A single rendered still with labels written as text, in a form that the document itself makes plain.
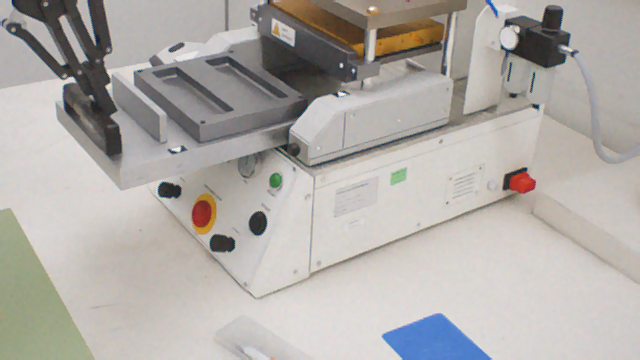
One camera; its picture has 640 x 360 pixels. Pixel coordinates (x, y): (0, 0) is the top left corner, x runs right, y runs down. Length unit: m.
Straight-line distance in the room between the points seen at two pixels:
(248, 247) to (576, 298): 0.46
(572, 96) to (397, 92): 0.64
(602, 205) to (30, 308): 0.85
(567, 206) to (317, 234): 0.41
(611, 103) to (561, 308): 0.56
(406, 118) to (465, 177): 0.19
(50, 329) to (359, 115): 0.47
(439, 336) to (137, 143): 0.46
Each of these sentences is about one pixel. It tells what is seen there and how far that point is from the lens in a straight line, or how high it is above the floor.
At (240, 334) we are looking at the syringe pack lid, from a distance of 1.04.
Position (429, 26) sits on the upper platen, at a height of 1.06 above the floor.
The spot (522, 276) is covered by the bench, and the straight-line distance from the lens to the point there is 1.23.
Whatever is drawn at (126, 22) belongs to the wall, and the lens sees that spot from 2.77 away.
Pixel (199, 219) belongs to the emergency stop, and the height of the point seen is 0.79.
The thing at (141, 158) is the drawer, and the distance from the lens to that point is 1.01.
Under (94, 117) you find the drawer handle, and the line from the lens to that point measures 1.03.
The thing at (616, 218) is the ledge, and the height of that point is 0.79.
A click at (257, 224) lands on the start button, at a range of 1.11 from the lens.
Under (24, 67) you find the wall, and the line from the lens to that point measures 2.71.
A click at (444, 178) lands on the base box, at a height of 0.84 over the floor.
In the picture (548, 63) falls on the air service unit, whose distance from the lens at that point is 1.15.
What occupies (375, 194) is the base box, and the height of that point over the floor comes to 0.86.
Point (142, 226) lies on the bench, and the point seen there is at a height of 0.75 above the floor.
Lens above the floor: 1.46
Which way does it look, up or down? 27 degrees down
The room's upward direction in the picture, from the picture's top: 2 degrees clockwise
